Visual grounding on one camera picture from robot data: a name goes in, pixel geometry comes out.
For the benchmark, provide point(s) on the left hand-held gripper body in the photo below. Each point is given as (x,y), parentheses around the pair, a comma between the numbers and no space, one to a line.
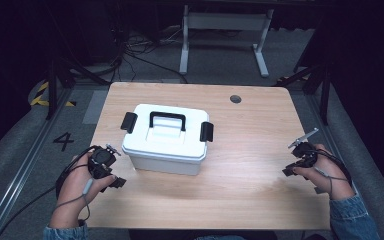
(100,160)

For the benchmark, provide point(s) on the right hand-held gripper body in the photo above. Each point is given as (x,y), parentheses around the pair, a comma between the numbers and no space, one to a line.
(305,155)

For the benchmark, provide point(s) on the white plastic storage box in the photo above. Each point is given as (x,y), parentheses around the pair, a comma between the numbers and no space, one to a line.
(166,156)

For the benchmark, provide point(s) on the person's right hand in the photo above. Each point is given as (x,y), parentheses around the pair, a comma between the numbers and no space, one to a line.
(330,176)

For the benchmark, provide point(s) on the person's left hand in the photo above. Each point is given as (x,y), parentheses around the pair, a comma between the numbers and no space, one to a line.
(76,190)

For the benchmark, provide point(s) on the black box latch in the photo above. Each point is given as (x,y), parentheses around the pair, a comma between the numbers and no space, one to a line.
(128,122)
(206,131)

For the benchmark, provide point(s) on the black tripod stand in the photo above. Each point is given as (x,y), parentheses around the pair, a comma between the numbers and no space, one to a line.
(51,90)
(325,96)

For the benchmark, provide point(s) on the yellow black floor tape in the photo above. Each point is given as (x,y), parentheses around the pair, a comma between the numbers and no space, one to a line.
(40,96)

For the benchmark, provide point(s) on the metal floor rail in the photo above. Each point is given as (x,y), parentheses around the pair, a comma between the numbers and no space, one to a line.
(326,133)
(16,180)

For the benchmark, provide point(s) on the white metal table frame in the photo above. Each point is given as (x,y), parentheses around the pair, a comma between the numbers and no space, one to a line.
(225,21)

